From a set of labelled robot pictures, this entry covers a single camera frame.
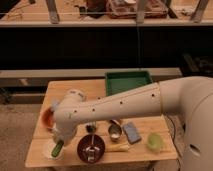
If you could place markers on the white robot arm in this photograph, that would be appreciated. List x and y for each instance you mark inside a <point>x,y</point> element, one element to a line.
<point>190,96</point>

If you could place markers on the green pepper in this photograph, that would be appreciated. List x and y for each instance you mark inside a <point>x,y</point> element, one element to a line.
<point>56,150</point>

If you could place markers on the dark brown bowl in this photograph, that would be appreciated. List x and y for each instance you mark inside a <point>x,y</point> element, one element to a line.
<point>85,142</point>

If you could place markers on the metal fork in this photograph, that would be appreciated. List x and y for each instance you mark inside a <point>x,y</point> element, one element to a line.
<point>91,150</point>

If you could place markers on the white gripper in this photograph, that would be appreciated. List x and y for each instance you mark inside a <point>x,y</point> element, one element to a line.
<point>65,136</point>

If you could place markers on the blue sponge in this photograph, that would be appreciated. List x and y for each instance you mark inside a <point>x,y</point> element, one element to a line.
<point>131,132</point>

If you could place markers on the small metal cup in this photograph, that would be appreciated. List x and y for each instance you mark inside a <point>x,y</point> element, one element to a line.
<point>115,132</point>

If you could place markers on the orange bowl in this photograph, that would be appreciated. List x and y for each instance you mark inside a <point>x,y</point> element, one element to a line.
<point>47,119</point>

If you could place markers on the green plastic tray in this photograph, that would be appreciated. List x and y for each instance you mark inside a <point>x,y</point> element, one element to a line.
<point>117,82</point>

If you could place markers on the silver foil packet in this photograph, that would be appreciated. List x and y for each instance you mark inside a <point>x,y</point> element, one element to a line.
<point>54,105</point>

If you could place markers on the white paper cup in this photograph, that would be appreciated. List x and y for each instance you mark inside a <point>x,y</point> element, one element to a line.
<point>47,149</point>

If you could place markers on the yellow corn cob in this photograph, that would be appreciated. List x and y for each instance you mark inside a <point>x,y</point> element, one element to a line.
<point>117,148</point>

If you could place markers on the green plastic cup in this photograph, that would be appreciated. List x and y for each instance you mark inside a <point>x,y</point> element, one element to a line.
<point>155,142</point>

